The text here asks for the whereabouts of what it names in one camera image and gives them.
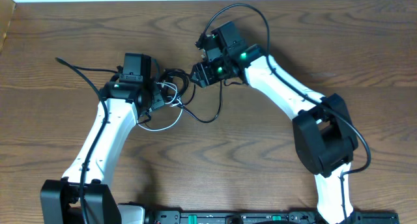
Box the black USB cable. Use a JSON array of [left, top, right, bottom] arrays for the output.
[[136, 68, 223, 126]]

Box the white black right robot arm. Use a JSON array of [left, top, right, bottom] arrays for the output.
[[190, 21, 358, 223]]

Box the white USB cable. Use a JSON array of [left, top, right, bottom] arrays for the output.
[[136, 81, 184, 132]]

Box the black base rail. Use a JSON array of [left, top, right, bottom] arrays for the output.
[[144, 210, 400, 224]]

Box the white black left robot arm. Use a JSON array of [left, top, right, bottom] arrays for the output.
[[40, 53, 164, 223]]

